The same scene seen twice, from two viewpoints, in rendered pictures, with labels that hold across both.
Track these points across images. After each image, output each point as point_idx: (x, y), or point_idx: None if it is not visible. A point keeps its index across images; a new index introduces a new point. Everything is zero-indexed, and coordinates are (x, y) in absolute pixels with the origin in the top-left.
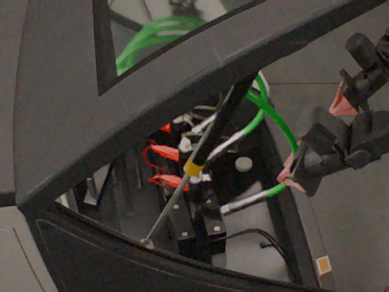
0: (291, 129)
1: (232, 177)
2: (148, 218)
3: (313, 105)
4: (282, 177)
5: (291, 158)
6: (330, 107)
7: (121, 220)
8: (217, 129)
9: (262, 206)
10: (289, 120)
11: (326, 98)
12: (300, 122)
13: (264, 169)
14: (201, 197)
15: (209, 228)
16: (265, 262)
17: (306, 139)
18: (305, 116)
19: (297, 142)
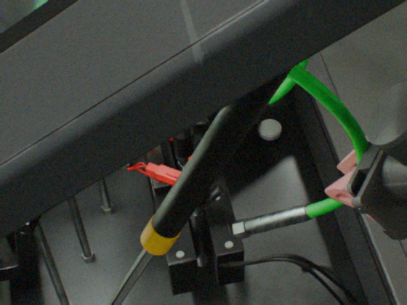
0: (337, 57)
1: (253, 148)
2: (133, 212)
3: (373, 23)
4: (335, 192)
5: (352, 160)
6: (404, 24)
7: (91, 218)
8: (201, 176)
9: (299, 195)
10: (335, 46)
11: (399, 11)
12: (380, 112)
13: (299, 138)
14: (203, 198)
15: (217, 243)
16: (311, 301)
17: (394, 149)
18: (391, 101)
19: (346, 76)
